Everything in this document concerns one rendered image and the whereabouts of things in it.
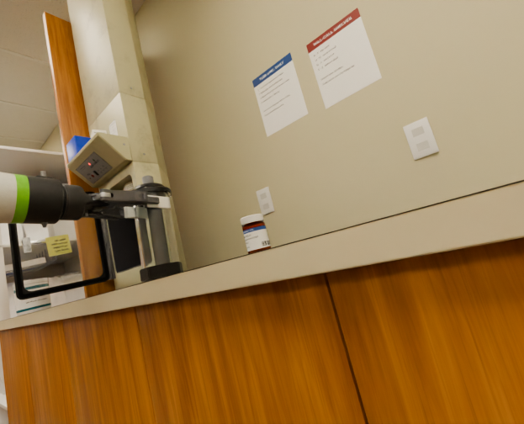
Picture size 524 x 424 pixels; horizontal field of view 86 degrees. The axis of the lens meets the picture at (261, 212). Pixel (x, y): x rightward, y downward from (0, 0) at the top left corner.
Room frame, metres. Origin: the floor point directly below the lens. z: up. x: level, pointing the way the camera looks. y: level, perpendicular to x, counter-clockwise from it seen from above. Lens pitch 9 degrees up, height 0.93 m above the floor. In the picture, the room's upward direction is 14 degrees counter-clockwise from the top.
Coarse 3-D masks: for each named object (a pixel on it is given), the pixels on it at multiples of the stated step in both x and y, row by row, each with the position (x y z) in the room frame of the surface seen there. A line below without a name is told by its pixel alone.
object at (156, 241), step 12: (156, 192) 0.69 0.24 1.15; (168, 192) 0.72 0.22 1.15; (144, 216) 0.68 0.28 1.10; (156, 216) 0.68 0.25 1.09; (168, 216) 0.71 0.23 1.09; (144, 228) 0.68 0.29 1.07; (156, 228) 0.68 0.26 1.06; (168, 228) 0.70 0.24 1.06; (144, 240) 0.68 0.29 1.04; (156, 240) 0.68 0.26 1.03; (168, 240) 0.70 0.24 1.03; (144, 252) 0.68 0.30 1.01; (156, 252) 0.68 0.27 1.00; (168, 252) 0.69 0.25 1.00; (144, 264) 0.68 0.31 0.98; (156, 264) 0.67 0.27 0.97
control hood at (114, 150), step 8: (96, 136) 0.96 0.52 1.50; (104, 136) 0.97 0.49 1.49; (112, 136) 0.99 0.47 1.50; (120, 136) 1.01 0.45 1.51; (88, 144) 1.00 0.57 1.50; (96, 144) 0.99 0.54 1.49; (104, 144) 0.98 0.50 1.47; (112, 144) 0.98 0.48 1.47; (120, 144) 1.01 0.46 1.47; (128, 144) 1.03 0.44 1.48; (80, 152) 1.05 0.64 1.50; (88, 152) 1.03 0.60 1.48; (96, 152) 1.02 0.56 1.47; (104, 152) 1.01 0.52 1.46; (112, 152) 1.00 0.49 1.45; (120, 152) 1.00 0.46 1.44; (128, 152) 1.03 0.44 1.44; (72, 160) 1.09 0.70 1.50; (80, 160) 1.08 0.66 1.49; (104, 160) 1.05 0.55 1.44; (112, 160) 1.04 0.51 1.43; (120, 160) 1.03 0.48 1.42; (128, 160) 1.03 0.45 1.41; (72, 168) 1.13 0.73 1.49; (112, 168) 1.08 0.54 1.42; (120, 168) 1.08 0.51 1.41; (80, 176) 1.16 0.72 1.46; (104, 176) 1.12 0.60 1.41; (112, 176) 1.14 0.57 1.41; (88, 184) 1.20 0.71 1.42; (96, 184) 1.19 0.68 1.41
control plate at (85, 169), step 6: (90, 156) 1.05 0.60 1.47; (96, 156) 1.04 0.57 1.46; (84, 162) 1.08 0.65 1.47; (90, 162) 1.08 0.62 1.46; (96, 162) 1.07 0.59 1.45; (102, 162) 1.06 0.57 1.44; (78, 168) 1.12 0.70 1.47; (84, 168) 1.11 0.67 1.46; (90, 168) 1.10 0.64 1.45; (96, 168) 1.10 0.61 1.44; (102, 168) 1.09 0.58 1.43; (108, 168) 1.08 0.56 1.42; (84, 174) 1.14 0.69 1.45; (90, 174) 1.14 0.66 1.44; (102, 174) 1.12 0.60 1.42; (90, 180) 1.17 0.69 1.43; (96, 180) 1.16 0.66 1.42
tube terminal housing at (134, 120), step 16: (128, 96) 1.07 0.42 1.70; (112, 112) 1.09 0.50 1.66; (128, 112) 1.05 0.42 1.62; (144, 112) 1.11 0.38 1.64; (96, 128) 1.18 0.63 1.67; (128, 128) 1.04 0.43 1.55; (144, 128) 1.10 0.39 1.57; (144, 144) 1.09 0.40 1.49; (160, 144) 1.29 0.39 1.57; (144, 160) 1.08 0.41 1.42; (160, 160) 1.20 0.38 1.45; (128, 176) 1.08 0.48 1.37; (160, 176) 1.12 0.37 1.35; (176, 224) 1.27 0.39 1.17; (176, 240) 1.18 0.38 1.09; (128, 272) 1.15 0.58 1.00
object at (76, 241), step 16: (32, 224) 1.04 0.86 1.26; (48, 224) 1.07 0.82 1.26; (64, 224) 1.11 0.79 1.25; (80, 224) 1.15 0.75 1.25; (32, 240) 1.03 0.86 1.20; (48, 240) 1.07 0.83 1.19; (64, 240) 1.10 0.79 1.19; (80, 240) 1.14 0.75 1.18; (96, 240) 1.19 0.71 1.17; (32, 256) 1.03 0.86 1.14; (48, 256) 1.06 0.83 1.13; (64, 256) 1.10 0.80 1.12; (80, 256) 1.14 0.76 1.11; (96, 256) 1.18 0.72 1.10; (32, 272) 1.03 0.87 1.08; (48, 272) 1.06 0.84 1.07; (64, 272) 1.09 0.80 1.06; (80, 272) 1.13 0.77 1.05; (96, 272) 1.17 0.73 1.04; (32, 288) 1.02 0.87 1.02
